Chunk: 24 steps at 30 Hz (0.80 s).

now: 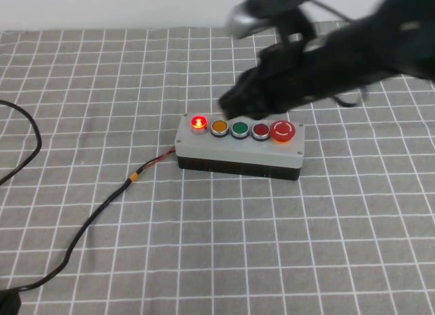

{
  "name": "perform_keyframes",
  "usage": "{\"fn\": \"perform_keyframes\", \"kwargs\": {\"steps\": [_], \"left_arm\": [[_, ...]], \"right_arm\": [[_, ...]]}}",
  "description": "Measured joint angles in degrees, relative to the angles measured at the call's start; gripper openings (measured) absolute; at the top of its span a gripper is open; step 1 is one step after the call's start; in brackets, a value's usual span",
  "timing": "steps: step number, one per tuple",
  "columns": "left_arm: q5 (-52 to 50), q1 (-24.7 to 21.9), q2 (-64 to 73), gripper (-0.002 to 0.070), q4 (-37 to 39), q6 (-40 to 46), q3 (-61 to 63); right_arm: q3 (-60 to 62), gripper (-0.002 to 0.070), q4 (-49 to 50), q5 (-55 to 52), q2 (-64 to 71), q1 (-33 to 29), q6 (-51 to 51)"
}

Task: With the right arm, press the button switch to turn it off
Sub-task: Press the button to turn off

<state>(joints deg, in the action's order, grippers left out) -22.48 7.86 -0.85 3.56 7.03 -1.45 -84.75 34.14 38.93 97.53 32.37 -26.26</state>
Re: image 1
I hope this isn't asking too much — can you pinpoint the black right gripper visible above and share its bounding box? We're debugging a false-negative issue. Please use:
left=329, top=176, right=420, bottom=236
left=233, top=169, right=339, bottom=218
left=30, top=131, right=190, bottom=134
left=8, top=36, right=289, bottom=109
left=218, top=41, right=337, bottom=121

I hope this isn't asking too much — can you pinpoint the dark red round push button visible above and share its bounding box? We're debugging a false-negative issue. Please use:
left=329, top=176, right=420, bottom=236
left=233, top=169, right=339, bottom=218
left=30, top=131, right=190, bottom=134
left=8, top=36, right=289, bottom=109
left=251, top=123, right=271, bottom=142

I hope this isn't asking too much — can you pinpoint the green round push button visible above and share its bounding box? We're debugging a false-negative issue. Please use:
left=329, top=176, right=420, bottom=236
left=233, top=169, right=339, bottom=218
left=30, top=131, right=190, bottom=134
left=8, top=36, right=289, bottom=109
left=230, top=121, right=250, bottom=140

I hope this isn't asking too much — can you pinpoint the yellow round push button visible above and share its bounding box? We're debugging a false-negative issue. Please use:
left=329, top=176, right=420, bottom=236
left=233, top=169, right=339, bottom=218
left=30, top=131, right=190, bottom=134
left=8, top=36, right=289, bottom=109
left=209, top=119, right=229, bottom=138

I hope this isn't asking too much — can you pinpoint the red mushroom emergency stop button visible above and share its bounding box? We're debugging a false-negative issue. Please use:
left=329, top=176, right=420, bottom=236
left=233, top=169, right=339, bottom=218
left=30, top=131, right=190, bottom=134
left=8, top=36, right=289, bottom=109
left=270, top=120, right=295, bottom=144

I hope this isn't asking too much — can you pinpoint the grey black button control box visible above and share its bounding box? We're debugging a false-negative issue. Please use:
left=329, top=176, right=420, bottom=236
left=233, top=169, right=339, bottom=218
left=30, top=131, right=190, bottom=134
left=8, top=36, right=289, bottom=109
left=173, top=113, right=306, bottom=182

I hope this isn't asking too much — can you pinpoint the red indicator lamp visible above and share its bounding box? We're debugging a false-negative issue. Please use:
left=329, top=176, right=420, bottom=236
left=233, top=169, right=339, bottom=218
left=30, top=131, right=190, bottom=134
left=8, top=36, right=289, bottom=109
left=190, top=114, right=209, bottom=136

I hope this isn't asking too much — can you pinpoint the grey white checked tablecloth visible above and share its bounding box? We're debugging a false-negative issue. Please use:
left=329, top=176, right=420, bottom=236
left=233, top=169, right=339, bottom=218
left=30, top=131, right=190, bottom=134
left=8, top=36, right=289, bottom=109
left=0, top=19, right=435, bottom=315

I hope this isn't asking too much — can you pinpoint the black power adapter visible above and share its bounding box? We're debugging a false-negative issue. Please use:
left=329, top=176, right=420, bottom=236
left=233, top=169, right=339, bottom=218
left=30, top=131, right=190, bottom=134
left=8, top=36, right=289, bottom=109
left=0, top=288, right=22, bottom=315

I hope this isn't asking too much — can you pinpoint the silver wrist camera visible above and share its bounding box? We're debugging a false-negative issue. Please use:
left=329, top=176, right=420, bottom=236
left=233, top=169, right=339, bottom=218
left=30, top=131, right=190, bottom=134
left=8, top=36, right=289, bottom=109
left=225, top=2, right=273, bottom=39

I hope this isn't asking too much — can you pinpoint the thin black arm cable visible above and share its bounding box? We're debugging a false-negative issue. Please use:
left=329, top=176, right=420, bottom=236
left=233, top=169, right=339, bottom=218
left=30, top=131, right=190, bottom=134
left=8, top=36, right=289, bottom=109
left=331, top=83, right=370, bottom=109
left=298, top=0, right=353, bottom=24

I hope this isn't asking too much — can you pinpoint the black power cable red wire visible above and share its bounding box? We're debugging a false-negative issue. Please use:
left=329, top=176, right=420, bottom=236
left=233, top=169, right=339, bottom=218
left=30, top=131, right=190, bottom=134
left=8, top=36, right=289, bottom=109
left=19, top=146, right=177, bottom=292

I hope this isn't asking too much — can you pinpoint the black looping cable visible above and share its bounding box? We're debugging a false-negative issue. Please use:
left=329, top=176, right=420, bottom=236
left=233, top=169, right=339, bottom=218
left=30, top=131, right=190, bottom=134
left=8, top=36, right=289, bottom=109
left=0, top=100, right=43, bottom=186

